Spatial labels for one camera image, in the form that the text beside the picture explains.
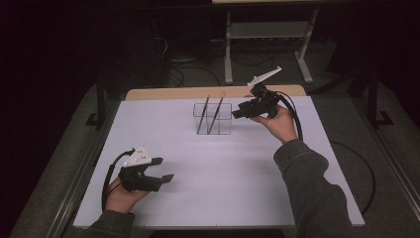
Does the metal frame rail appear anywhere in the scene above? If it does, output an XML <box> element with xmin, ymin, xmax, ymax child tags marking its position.
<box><xmin>351</xmin><ymin>97</ymin><xmax>420</xmax><ymax>211</ymax></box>
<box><xmin>46</xmin><ymin>98</ymin><xmax>122</xmax><ymax>238</ymax></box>

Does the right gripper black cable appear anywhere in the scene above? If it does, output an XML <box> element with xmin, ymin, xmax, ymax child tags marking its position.
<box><xmin>275</xmin><ymin>90</ymin><xmax>304</xmax><ymax>143</ymax></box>

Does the clear acrylic organizer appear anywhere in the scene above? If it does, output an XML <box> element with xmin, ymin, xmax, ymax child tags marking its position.
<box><xmin>192</xmin><ymin>102</ymin><xmax>233</xmax><ymax>136</ymax></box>

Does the white board table cover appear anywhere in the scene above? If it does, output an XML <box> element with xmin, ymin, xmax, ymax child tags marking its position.
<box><xmin>72</xmin><ymin>95</ymin><xmax>366</xmax><ymax>230</ymax></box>

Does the makeup brush with round orange tip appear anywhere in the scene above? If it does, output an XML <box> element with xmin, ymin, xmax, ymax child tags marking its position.
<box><xmin>207</xmin><ymin>91</ymin><xmax>227</xmax><ymax>135</ymax></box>

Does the thin black makeup brush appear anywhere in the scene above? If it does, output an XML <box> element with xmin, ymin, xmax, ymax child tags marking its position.
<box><xmin>196</xmin><ymin>94</ymin><xmax>211</xmax><ymax>135</ymax></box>

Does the person's right hand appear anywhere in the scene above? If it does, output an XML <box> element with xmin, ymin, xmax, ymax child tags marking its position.
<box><xmin>249</xmin><ymin>104</ymin><xmax>299</xmax><ymax>145</ymax></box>

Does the black floor cable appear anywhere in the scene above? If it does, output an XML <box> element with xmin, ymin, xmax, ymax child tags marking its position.
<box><xmin>231</xmin><ymin>52</ymin><xmax>275</xmax><ymax>69</ymax></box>
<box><xmin>166</xmin><ymin>65</ymin><xmax>222</xmax><ymax>87</ymax></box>

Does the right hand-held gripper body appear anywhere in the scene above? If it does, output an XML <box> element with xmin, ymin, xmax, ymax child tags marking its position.
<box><xmin>246</xmin><ymin>65</ymin><xmax>282</xmax><ymax>119</ymax></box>

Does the white metal table frame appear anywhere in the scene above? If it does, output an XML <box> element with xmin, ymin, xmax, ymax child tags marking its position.
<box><xmin>211</xmin><ymin>0</ymin><xmax>320</xmax><ymax>85</ymax></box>

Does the black metal stand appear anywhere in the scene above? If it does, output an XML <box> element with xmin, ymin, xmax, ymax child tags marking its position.
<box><xmin>84</xmin><ymin>73</ymin><xmax>107</xmax><ymax>130</ymax></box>
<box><xmin>366</xmin><ymin>70</ymin><xmax>395</xmax><ymax>129</ymax></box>

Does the thin black cable loop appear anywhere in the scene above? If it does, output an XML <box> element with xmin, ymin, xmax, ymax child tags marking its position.
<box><xmin>330</xmin><ymin>141</ymin><xmax>376</xmax><ymax>216</ymax></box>

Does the person's left hand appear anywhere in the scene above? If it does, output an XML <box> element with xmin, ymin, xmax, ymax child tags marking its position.
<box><xmin>104</xmin><ymin>177</ymin><xmax>150</xmax><ymax>215</ymax></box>

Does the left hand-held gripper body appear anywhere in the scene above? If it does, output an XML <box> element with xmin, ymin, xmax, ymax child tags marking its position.
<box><xmin>118</xmin><ymin>145</ymin><xmax>163</xmax><ymax>192</ymax></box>

